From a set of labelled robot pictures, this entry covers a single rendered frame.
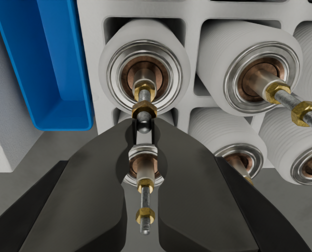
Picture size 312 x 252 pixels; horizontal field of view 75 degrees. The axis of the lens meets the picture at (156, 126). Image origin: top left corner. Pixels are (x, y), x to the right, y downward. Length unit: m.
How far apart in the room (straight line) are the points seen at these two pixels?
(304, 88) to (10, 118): 0.45
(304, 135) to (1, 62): 0.46
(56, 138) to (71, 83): 0.17
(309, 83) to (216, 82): 0.12
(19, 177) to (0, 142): 0.35
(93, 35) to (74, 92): 0.25
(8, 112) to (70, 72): 0.15
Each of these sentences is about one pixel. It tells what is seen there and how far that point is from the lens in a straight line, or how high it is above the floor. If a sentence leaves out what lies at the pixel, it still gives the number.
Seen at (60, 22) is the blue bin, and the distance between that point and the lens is 0.48.
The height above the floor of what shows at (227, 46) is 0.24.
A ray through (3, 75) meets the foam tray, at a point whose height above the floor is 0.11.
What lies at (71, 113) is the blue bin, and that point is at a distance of 0.47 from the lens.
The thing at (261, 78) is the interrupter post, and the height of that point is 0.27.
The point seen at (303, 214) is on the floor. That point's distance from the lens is 1.01.
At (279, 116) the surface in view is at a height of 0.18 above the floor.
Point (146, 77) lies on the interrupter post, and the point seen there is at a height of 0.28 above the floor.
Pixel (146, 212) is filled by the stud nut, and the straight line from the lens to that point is 0.22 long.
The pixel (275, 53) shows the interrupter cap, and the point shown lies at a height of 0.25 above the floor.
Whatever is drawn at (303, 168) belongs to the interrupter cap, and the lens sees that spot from 0.35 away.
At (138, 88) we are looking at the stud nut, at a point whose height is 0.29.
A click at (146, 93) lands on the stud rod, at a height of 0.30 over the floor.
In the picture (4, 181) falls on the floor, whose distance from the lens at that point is 0.79.
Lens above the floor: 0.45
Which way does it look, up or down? 58 degrees down
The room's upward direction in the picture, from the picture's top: 176 degrees clockwise
